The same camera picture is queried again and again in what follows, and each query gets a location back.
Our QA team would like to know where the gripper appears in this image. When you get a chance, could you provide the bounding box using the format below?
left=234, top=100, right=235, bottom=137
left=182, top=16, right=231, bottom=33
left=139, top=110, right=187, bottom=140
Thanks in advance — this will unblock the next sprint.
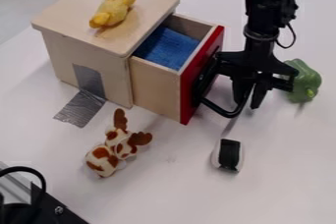
left=215, top=48, right=303, bottom=111

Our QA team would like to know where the red-fronted wooden drawer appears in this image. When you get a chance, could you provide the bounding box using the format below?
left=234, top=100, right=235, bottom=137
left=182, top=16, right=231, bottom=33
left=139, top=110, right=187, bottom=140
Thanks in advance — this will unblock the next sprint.
left=127, top=13, right=256, bottom=126

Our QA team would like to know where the green toy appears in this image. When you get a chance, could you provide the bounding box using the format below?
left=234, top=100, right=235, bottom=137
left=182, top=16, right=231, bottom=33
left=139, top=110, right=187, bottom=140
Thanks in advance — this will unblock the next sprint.
left=280, top=58, right=323, bottom=104

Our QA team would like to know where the blue cloth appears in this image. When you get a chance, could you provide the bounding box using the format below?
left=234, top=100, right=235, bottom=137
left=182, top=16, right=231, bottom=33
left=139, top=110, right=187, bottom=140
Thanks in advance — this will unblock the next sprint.
left=132, top=25, right=202, bottom=72

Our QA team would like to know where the brown and white plush animal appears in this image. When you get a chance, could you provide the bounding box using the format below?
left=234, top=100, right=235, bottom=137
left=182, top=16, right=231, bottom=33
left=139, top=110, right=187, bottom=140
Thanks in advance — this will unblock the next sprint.
left=84, top=107, right=155, bottom=179

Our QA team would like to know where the yellow plush duck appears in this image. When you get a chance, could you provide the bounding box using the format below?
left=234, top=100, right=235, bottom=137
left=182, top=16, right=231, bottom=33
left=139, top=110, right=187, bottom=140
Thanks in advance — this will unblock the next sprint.
left=87, top=0, right=139, bottom=29

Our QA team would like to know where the grey tape strip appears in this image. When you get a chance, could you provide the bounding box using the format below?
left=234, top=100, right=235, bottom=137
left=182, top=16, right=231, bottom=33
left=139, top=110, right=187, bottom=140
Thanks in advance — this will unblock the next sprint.
left=52, top=63, right=108, bottom=129

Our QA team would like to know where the wooden cabinet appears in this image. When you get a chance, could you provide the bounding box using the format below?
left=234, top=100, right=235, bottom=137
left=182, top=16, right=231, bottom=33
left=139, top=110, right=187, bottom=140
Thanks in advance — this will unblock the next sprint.
left=29, top=0, right=182, bottom=110

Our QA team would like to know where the black equipment base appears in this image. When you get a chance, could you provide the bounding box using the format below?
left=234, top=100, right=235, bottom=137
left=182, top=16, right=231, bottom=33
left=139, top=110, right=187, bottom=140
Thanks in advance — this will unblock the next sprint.
left=0, top=182, right=91, bottom=224

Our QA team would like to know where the black cable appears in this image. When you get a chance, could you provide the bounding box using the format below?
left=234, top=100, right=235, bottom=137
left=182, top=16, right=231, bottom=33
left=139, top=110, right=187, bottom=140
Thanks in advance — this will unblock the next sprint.
left=0, top=165, right=49, bottom=206

